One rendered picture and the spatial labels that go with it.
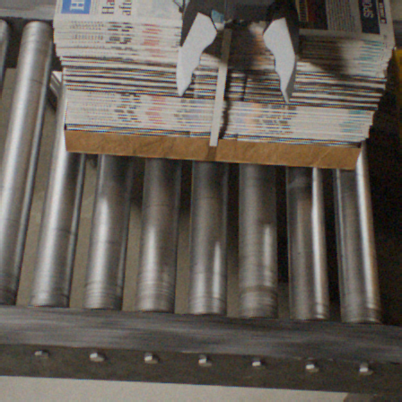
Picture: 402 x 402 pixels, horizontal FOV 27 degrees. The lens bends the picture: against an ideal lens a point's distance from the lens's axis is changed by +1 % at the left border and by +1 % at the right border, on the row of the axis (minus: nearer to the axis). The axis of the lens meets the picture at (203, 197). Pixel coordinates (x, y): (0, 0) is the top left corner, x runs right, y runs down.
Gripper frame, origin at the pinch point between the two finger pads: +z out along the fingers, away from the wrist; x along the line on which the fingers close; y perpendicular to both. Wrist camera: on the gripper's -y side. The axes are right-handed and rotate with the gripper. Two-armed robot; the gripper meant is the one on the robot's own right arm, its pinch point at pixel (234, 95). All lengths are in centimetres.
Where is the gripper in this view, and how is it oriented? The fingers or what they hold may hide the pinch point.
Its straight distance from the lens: 88.5
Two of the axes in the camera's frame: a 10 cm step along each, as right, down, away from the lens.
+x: -10.0, -0.6, -0.3
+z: -0.7, 9.0, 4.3
